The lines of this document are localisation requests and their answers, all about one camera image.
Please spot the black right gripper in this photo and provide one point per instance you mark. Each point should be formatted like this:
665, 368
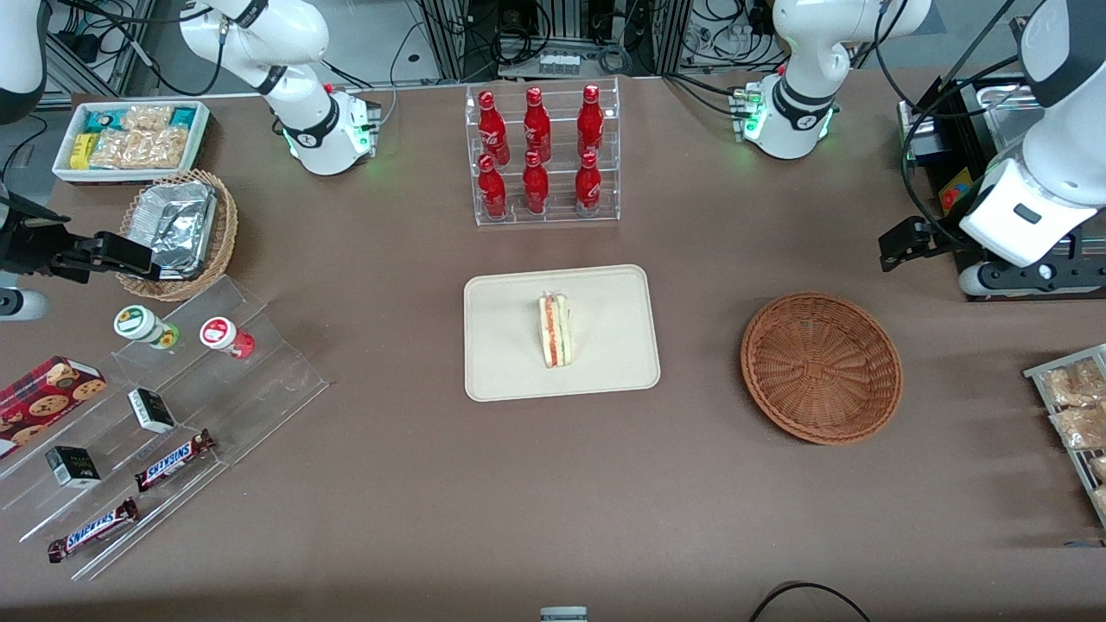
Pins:
26, 243

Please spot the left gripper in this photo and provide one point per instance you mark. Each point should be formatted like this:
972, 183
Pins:
940, 237

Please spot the triangular sandwich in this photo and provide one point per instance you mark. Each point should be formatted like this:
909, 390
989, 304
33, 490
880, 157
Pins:
557, 333

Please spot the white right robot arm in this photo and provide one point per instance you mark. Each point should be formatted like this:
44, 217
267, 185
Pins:
320, 130

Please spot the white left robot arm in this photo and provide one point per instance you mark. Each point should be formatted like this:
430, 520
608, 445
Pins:
804, 52

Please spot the light wicker basket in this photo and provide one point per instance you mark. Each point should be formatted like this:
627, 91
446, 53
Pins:
227, 233

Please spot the round brown wicker basket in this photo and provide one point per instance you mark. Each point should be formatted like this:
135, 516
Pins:
821, 371

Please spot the tray of packaged snacks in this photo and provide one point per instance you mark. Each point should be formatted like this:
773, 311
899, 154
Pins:
1037, 373

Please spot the beige rectangular tray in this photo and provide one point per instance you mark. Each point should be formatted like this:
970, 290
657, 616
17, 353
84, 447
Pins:
501, 345

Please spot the green lid cup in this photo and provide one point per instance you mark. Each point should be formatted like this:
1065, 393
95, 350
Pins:
138, 324

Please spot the aluminium foil container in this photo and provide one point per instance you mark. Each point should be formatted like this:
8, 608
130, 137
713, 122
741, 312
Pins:
177, 225

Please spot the white rectangular snack bin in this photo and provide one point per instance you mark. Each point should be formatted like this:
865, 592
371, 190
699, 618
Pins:
65, 168

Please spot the yellow snack packet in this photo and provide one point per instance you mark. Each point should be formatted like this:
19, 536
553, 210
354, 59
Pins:
81, 151

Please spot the large clear cracker packet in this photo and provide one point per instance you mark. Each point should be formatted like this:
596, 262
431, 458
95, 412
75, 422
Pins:
143, 149

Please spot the teal snack packet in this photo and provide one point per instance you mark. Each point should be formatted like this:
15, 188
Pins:
101, 121

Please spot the black food warmer cabinet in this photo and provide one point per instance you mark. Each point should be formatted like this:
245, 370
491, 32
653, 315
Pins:
976, 112

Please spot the red lid cup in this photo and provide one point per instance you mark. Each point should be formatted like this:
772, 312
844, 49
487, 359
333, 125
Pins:
220, 334

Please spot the small clear cracker packet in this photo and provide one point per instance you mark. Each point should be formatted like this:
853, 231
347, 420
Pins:
147, 117

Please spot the red tartan cookie box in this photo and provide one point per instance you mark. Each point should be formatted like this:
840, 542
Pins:
47, 402

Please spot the small black box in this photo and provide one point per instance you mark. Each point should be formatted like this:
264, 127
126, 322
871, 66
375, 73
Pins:
73, 466
151, 410

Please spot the clear acrylic stepped display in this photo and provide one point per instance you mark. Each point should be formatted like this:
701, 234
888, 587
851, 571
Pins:
259, 380

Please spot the clear bagged pastry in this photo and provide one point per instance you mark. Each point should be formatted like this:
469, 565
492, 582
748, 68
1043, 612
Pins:
1076, 384
1084, 428

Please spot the Snickers chocolate bar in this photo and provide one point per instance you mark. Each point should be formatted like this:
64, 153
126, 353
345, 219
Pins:
173, 460
93, 529

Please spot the red cola bottle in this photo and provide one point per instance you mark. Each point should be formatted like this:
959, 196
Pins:
492, 190
537, 125
493, 130
536, 186
590, 123
587, 186

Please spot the clear acrylic bottle rack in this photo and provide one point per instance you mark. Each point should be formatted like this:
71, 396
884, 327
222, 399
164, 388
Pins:
557, 207

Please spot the white power strip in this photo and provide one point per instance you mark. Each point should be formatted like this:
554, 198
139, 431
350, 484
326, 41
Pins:
559, 63

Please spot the small grey device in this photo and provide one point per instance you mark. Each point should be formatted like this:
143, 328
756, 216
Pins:
563, 614

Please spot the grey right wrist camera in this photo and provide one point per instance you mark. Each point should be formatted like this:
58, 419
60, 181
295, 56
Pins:
22, 304

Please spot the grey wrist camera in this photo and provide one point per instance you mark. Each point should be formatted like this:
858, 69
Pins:
22, 304
1028, 278

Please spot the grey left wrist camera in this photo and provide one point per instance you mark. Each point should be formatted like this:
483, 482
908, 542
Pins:
1028, 278

